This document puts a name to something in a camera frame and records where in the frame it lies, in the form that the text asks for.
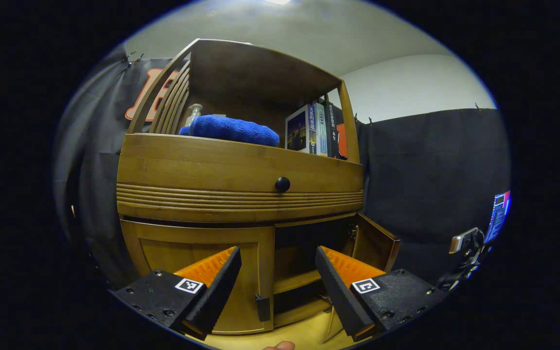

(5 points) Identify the wooden double-door shoe cabinet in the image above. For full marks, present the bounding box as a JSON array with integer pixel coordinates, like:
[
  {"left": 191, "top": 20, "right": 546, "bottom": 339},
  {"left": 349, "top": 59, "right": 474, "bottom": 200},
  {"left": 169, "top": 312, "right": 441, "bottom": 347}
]
[{"left": 116, "top": 38, "right": 364, "bottom": 336}]

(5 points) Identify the wooden cabinet drawer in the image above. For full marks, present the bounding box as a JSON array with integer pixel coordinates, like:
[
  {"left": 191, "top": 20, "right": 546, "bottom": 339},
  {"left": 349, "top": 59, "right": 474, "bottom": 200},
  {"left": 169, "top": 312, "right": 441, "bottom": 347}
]
[{"left": 116, "top": 134, "right": 364, "bottom": 224}]

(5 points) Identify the clear pump bottle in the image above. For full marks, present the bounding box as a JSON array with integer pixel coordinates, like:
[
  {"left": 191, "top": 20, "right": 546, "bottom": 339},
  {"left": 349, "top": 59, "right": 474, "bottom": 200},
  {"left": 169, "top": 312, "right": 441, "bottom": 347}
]
[{"left": 185, "top": 104, "right": 203, "bottom": 128}]

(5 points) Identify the black door handle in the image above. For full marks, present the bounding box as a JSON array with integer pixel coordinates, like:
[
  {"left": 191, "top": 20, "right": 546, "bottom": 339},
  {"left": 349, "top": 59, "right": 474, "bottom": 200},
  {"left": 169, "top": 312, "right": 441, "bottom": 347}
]
[{"left": 255, "top": 294, "right": 271, "bottom": 322}]

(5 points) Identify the computer screen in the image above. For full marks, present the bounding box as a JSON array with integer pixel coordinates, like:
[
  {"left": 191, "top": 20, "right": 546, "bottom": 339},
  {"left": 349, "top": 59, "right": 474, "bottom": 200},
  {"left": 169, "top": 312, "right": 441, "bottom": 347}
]
[{"left": 484, "top": 191, "right": 511, "bottom": 244}]

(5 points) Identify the light blue spine book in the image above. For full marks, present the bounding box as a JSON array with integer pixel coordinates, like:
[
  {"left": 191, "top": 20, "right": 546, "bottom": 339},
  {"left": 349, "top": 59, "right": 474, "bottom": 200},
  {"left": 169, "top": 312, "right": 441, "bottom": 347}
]
[{"left": 313, "top": 102, "right": 329, "bottom": 157}]

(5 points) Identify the blue folded towel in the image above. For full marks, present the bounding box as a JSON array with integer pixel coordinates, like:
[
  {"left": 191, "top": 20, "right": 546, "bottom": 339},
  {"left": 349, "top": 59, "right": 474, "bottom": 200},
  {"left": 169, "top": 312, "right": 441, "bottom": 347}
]
[{"left": 179, "top": 115, "right": 280, "bottom": 148}]

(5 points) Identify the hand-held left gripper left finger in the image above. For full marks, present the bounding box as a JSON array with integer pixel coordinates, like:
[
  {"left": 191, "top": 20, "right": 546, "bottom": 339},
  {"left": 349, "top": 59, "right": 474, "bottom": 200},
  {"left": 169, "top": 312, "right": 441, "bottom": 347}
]
[{"left": 114, "top": 246, "right": 242, "bottom": 341}]

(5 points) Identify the black spine book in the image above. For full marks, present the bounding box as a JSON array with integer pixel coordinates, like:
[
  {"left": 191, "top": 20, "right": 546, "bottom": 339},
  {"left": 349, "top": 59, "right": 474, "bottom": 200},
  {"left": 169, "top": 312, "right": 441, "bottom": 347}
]
[{"left": 325, "top": 100, "right": 343, "bottom": 158}]

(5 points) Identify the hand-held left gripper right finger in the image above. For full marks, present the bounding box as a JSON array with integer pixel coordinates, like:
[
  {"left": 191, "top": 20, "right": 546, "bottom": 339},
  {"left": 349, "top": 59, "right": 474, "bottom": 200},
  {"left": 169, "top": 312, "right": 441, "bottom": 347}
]
[{"left": 315, "top": 246, "right": 448, "bottom": 342}]

